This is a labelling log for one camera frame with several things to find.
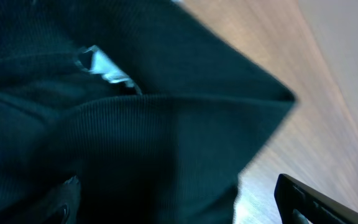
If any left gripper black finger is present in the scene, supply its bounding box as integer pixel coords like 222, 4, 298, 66
274, 174, 358, 224

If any black t-shirt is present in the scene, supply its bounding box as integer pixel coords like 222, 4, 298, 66
0, 1, 295, 223

